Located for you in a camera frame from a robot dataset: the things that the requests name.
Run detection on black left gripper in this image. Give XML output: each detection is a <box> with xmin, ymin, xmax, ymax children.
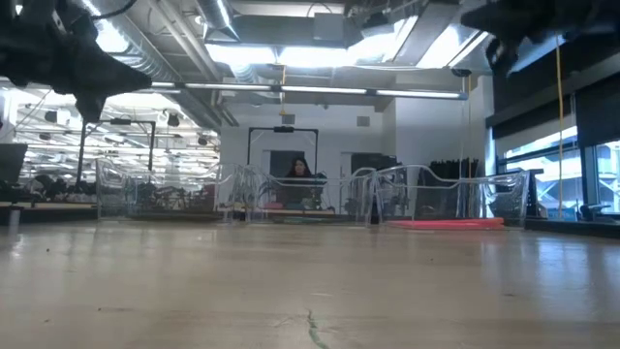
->
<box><xmin>0</xmin><ymin>0</ymin><xmax>153</xmax><ymax>123</ymax></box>

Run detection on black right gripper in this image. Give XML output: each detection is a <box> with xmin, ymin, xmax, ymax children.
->
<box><xmin>459</xmin><ymin>0</ymin><xmax>620</xmax><ymax>77</ymax></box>

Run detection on clear plastic bin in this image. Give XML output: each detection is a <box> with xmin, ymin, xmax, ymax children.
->
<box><xmin>95</xmin><ymin>157</ymin><xmax>241</xmax><ymax>223</ymax></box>
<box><xmin>365</xmin><ymin>163</ymin><xmax>532</xmax><ymax>229</ymax></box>
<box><xmin>227</xmin><ymin>162</ymin><xmax>374</xmax><ymax>225</ymax></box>

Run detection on black monitor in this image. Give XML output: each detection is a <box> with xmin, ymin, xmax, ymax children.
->
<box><xmin>0</xmin><ymin>143</ymin><xmax>29</xmax><ymax>185</ymax></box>

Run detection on black hanging coats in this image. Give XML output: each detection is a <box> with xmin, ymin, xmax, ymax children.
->
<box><xmin>428</xmin><ymin>158</ymin><xmax>481</xmax><ymax>219</ymax></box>

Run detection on grey ceiling unit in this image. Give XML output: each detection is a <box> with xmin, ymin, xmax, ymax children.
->
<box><xmin>312</xmin><ymin>12</ymin><xmax>348</xmax><ymax>43</ymax></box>

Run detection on black cabinet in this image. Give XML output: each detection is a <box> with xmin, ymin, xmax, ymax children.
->
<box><xmin>351</xmin><ymin>152</ymin><xmax>398</xmax><ymax>175</ymax></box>

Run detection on long ceiling light fixture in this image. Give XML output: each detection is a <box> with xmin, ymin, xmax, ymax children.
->
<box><xmin>147</xmin><ymin>79</ymin><xmax>470</xmax><ymax>102</ymax></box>

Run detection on person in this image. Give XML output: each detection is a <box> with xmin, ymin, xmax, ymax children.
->
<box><xmin>284</xmin><ymin>157</ymin><xmax>317</xmax><ymax>209</ymax></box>

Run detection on black gantry frame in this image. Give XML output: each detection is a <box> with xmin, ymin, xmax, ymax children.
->
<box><xmin>77</xmin><ymin>117</ymin><xmax>157</xmax><ymax>188</ymax></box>
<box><xmin>246</xmin><ymin>125</ymin><xmax>320</xmax><ymax>169</ymax></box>

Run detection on silver spiral air duct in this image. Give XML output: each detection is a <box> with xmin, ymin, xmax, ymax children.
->
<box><xmin>81</xmin><ymin>0</ymin><xmax>229</xmax><ymax>132</ymax></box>
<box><xmin>196</xmin><ymin>0</ymin><xmax>272</xmax><ymax>86</ymax></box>

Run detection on yellow hanging cord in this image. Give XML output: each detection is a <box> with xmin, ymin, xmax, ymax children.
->
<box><xmin>554</xmin><ymin>36</ymin><xmax>567</xmax><ymax>219</ymax></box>

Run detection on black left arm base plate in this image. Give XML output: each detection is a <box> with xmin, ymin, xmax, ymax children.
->
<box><xmin>0</xmin><ymin>206</ymin><xmax>101</xmax><ymax>227</ymax></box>

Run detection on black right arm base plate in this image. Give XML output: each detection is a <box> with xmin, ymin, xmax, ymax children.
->
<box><xmin>525</xmin><ymin>217</ymin><xmax>620</xmax><ymax>239</ymax></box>

